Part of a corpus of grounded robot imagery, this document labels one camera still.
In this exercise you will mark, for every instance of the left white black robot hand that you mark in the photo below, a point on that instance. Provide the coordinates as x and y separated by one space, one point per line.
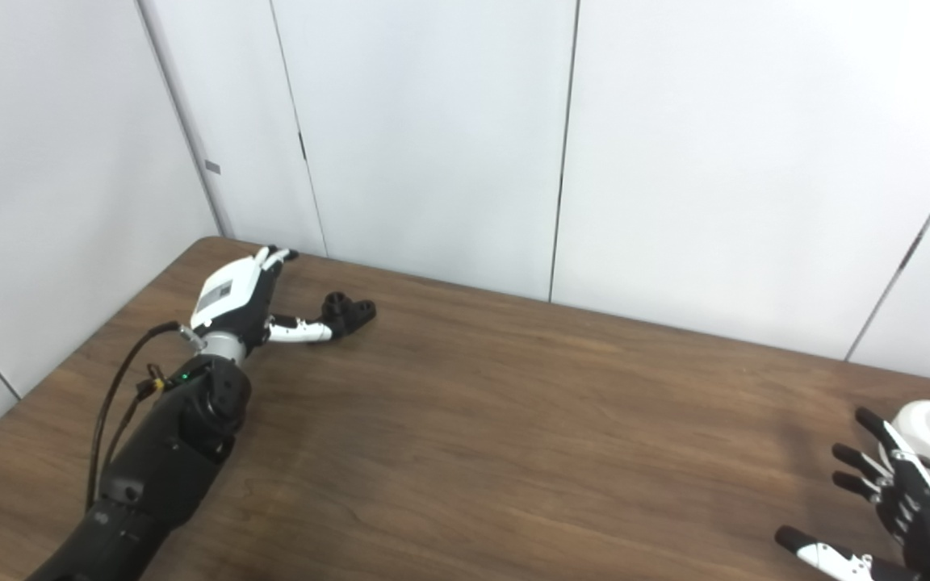
227 303

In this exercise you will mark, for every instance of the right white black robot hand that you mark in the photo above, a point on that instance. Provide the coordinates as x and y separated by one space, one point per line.
929 532

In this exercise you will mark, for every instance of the black flanged holder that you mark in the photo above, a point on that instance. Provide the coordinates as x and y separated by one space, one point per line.
349 313

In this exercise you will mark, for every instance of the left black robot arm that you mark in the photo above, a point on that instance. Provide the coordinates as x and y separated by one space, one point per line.
166 460

